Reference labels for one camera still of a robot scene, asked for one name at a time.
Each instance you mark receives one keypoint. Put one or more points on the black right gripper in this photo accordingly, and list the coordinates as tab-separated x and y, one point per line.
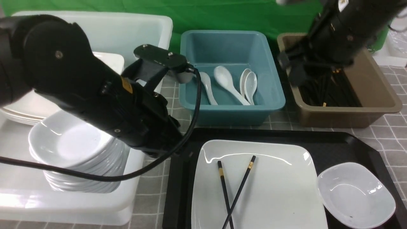
298	59

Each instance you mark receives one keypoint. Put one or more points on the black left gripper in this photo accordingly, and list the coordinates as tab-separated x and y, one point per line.
138	117

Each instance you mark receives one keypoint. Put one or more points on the white spoon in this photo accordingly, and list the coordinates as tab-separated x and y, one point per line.
242	80
224	78
206	81
250	87

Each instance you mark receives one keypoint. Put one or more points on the black chopstick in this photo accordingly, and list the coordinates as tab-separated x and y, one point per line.
224	188
240	189

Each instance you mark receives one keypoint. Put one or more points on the white square rice plate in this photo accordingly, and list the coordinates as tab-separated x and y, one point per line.
280	192

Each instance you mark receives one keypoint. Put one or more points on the small white bowl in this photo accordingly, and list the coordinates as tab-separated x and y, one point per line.
355	197

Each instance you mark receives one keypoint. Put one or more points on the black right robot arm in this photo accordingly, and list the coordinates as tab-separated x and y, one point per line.
336	36

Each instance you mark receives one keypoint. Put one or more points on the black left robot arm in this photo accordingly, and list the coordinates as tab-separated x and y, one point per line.
53	57

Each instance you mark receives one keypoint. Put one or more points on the top white square plate stack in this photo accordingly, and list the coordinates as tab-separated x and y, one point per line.
32	99

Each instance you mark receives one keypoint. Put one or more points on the bundle of black chopsticks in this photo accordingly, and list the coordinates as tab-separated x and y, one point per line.
330	91

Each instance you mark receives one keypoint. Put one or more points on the teal plastic bin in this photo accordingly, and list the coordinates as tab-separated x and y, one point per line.
236	51

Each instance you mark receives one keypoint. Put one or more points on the brown plastic bin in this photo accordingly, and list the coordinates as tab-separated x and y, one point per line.
375	93

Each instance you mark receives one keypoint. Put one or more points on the top white bowl stack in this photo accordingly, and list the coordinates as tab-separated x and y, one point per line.
65	141

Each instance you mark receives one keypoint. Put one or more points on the black serving tray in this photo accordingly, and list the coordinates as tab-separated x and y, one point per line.
326	149

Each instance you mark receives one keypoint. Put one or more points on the lower white plates stack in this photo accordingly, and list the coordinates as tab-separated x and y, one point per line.
24	115

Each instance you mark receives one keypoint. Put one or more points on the green cloth backdrop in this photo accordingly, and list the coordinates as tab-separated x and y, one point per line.
265	16

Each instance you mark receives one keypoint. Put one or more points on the grey checked tablecloth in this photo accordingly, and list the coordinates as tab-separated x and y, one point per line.
387	135

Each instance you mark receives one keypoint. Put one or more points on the large white plastic bin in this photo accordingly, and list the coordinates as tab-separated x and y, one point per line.
27	200

